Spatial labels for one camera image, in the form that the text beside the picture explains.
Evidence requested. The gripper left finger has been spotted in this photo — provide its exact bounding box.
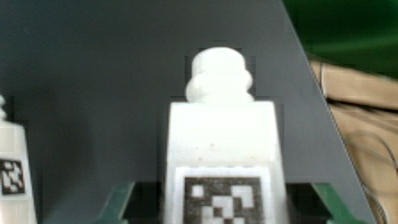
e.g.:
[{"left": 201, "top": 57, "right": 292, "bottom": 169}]
[{"left": 95, "top": 182, "right": 135, "bottom": 224}]

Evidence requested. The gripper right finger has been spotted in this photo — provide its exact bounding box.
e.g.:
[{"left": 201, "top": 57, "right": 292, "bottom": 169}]
[{"left": 313, "top": 183, "right": 365, "bottom": 224}]

